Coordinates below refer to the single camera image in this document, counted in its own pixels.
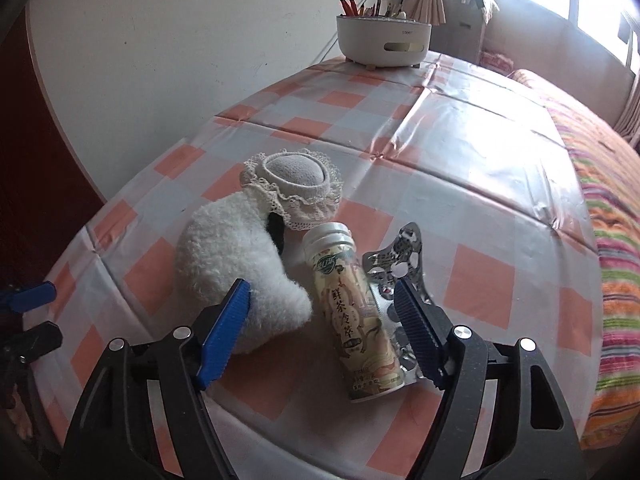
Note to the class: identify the striped bed sheet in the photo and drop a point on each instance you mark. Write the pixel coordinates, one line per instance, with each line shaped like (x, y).
(610, 220)

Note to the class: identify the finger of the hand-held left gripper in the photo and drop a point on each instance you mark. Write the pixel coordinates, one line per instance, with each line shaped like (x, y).
(32, 340)
(30, 296)

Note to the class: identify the cream drink bottle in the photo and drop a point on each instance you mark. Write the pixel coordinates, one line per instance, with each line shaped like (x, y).
(357, 320)

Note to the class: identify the checkered plastic tablecloth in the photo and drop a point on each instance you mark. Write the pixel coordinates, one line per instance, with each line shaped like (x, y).
(475, 170)

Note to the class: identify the dark brown wooden panel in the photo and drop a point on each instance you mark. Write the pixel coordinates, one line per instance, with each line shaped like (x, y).
(35, 160)

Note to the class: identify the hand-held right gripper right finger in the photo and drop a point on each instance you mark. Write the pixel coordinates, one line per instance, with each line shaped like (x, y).
(417, 330)

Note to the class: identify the silver perforated metal tool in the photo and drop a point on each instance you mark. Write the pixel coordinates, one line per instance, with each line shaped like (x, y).
(400, 255)

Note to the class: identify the white plush sheep toy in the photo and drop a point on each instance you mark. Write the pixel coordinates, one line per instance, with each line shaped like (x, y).
(225, 255)

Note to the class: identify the striped window curtain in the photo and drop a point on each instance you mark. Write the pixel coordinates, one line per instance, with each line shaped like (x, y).
(631, 110)

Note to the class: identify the white appliance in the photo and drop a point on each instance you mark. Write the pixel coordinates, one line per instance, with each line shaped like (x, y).
(457, 25)

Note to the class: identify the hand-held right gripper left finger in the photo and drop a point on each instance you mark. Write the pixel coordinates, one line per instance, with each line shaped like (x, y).
(225, 330)

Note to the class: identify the white pen holder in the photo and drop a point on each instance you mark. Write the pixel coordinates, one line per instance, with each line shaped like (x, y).
(382, 40)

